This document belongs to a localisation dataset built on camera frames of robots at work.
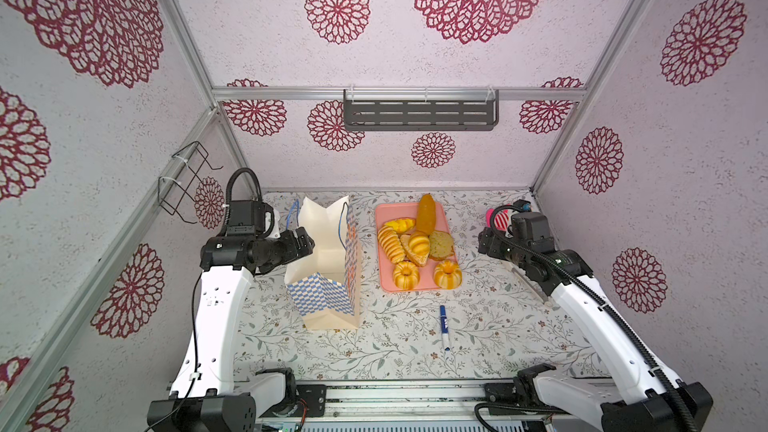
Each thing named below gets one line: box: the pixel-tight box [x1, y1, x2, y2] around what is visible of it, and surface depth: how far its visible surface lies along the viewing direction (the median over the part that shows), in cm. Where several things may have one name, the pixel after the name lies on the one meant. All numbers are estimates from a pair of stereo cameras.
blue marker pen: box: [439, 305, 450, 352], surface depth 87 cm
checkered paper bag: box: [284, 195, 362, 330], surface depth 76 cm
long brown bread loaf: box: [416, 193, 436, 236], surface depth 111 cm
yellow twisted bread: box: [384, 217, 416, 234], surface depth 108 cm
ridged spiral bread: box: [378, 226, 406, 264], surface depth 100 cm
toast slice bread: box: [428, 230, 454, 261], surface depth 102 cm
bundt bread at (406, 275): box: [393, 261, 420, 290], surface depth 94 cm
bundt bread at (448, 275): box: [433, 260, 463, 290], surface depth 94 cm
